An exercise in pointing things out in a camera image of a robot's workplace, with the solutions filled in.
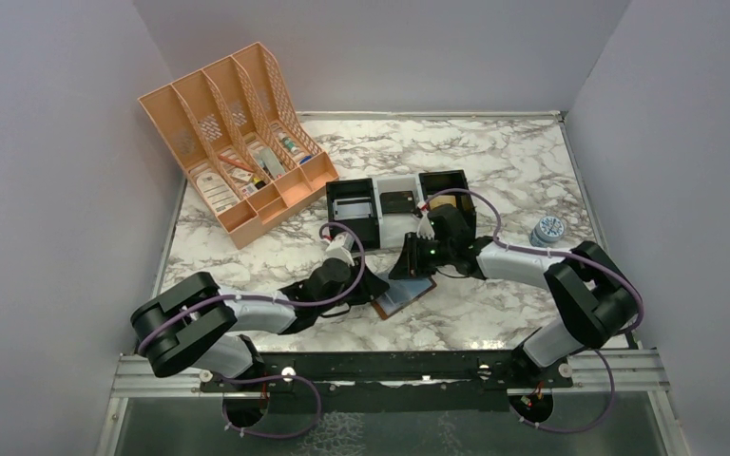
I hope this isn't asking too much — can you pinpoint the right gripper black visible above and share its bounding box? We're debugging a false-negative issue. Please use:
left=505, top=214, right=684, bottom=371
left=389, top=231, right=454, bottom=279

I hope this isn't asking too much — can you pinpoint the brown leather card holder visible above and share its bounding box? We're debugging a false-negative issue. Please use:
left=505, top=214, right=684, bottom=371
left=372, top=272, right=436, bottom=320

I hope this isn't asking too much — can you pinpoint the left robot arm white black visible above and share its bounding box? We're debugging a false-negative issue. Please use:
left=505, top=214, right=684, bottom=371
left=130, top=258, right=390, bottom=390

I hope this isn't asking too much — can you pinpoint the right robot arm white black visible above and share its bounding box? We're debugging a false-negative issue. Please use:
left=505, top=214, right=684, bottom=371
left=389, top=204, right=642, bottom=387

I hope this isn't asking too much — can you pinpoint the gold card in black bin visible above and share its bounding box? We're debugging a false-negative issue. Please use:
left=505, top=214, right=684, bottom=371
left=428, top=195, right=457, bottom=210

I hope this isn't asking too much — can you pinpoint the white card in black bin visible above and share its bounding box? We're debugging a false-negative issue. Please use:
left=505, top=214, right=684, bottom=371
left=332, top=198, right=374, bottom=220

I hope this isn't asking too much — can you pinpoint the white bin middle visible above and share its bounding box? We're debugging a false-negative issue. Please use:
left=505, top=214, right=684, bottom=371
left=373, top=174, right=422, bottom=249

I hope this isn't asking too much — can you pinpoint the black bin left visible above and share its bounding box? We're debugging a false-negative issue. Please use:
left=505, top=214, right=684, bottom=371
left=325, top=179, right=381, bottom=251

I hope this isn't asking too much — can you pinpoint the black bin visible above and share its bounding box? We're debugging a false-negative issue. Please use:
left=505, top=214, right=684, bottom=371
left=418, top=169, right=477, bottom=229
left=325, top=179, right=381, bottom=251

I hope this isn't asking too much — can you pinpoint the black object in white bin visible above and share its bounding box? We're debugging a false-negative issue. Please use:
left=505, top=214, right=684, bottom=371
left=379, top=190, right=416, bottom=215

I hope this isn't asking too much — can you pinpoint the black bin right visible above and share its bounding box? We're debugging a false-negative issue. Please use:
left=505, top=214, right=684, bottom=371
left=418, top=169, right=477, bottom=229

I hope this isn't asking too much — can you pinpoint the blue white small jar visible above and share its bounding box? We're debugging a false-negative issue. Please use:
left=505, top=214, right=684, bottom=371
left=528, top=216, right=566, bottom=247

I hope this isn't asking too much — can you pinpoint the orange plastic file organizer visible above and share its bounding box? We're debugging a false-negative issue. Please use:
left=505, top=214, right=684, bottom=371
left=139, top=43, right=339, bottom=249

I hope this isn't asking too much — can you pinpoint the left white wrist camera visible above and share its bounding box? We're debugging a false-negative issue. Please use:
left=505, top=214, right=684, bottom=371
left=325, top=232, right=355, bottom=265

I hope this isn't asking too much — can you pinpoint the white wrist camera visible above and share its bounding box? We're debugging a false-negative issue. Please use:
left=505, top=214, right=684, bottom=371
left=325, top=232, right=355, bottom=265
left=413, top=207, right=435, bottom=240

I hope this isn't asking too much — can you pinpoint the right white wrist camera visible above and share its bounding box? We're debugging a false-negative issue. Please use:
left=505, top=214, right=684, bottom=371
left=413, top=207, right=435, bottom=240

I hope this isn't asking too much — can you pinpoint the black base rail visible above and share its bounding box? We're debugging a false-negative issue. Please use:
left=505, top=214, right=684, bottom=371
left=200, top=350, right=573, bottom=414

